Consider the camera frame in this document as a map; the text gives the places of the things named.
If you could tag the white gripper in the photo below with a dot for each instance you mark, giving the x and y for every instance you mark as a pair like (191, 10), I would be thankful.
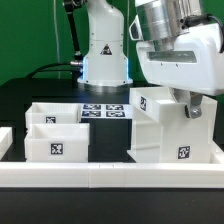
(195, 64)

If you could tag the white drawer box cabinet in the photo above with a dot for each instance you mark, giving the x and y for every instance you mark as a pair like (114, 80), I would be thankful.
(162, 133)

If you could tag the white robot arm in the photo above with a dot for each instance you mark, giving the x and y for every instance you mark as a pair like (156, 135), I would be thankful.
(159, 22)

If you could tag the white rear drawer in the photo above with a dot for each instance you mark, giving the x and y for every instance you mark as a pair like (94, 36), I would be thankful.
(52, 113)

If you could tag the marker sheet on table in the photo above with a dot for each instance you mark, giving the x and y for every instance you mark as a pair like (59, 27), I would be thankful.
(106, 111)

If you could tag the white left fence piece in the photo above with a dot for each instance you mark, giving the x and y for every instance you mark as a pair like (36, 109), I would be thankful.
(6, 140)

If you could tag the white front fence rail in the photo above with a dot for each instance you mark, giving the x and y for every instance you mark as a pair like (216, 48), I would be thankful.
(111, 175)

